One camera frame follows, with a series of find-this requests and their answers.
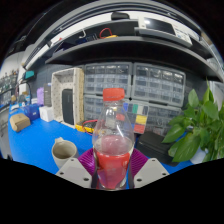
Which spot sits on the black case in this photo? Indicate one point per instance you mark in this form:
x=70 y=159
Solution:
x=155 y=146

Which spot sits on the purple plastic object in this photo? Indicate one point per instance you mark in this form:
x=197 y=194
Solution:
x=40 y=96

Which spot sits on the grey upright block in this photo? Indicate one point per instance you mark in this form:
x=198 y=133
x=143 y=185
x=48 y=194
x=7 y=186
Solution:
x=47 y=95

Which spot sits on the clear bottle with red drink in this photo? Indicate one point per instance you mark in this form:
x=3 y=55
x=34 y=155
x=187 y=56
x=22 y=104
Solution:
x=113 y=156

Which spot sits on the black desk shelf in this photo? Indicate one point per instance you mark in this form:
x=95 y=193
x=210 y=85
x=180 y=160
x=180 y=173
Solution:
x=133 y=46

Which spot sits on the beige ceramic cup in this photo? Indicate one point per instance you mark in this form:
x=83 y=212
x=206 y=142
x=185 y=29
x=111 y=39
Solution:
x=65 y=151

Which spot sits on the green potted plant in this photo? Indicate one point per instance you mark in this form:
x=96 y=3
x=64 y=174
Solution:
x=190 y=140

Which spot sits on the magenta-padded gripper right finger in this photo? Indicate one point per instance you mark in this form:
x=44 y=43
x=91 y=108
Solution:
x=151 y=171

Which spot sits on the yellow multimeter with red leads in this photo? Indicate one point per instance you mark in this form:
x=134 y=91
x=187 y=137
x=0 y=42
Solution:
x=85 y=128

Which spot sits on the white bench oscilloscope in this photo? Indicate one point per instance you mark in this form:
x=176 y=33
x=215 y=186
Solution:
x=163 y=28

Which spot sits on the clear box with coloured compartments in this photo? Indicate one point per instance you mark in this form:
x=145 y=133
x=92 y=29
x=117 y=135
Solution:
x=140 y=118

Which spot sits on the black rounded device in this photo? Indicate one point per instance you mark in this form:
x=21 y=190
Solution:
x=120 y=16

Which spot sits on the small white box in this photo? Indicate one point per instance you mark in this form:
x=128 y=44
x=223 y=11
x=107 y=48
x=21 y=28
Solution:
x=46 y=114

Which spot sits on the small cardboard box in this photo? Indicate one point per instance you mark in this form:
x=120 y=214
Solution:
x=20 y=122

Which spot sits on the grey small-parts drawer cabinet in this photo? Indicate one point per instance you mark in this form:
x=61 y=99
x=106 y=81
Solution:
x=163 y=118
x=158 y=83
x=91 y=107
x=106 y=77

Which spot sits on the blue plastic container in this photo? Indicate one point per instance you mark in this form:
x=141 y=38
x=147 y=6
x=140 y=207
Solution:
x=31 y=112

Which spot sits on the white perforated frame box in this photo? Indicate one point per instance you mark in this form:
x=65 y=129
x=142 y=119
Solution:
x=56 y=100

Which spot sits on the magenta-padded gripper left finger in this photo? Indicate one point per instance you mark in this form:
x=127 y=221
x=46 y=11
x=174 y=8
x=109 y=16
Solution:
x=74 y=171

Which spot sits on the teal small object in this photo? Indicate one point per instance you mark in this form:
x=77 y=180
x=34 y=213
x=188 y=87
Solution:
x=29 y=74

